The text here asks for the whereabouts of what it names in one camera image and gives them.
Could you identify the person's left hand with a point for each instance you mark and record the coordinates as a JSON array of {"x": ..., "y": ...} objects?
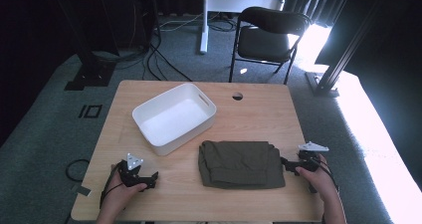
[{"x": 116, "y": 194}]

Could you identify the person's right hand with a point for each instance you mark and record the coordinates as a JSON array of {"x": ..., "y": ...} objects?
[{"x": 316, "y": 180}]

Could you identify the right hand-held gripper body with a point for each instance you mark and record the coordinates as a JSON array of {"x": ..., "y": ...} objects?
[{"x": 308, "y": 156}]

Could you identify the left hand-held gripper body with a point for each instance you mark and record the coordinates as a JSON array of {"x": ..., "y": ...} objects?
[{"x": 130, "y": 176}]

